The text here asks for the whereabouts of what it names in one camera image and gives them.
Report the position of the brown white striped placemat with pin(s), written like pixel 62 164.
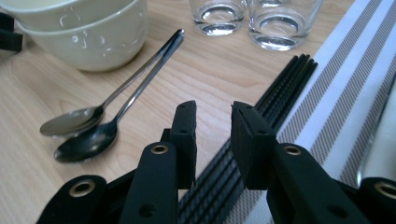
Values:
pixel 342 77

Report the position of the white square plate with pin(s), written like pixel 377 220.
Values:
pixel 384 140

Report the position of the cream ceramic bowl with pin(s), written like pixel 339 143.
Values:
pixel 93 49
pixel 62 12

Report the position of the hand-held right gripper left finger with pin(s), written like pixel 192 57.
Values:
pixel 186 149

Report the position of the bundle of black chopsticks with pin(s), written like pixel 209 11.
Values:
pixel 280 93

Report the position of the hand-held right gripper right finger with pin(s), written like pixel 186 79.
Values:
pixel 252 152

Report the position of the steel spoon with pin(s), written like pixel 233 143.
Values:
pixel 87 144
pixel 71 121

